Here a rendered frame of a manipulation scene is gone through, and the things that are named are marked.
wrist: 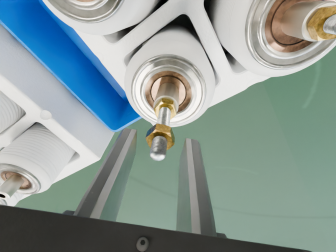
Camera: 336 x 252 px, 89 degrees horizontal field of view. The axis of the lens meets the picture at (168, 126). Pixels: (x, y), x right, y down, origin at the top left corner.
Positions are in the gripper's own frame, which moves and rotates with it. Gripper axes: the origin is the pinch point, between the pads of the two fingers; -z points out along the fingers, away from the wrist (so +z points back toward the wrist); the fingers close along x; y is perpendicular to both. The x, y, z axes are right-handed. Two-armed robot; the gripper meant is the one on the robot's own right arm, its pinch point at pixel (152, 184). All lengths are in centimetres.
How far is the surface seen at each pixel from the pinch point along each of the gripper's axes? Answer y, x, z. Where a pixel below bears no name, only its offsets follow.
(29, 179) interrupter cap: 18.7, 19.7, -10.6
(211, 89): -1.0, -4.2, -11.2
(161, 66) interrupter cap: -2.6, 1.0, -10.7
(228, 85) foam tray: 0.6, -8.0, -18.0
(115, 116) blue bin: 16.0, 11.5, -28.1
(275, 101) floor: 8.8, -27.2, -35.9
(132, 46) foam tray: -2.3, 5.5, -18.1
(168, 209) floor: 67, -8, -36
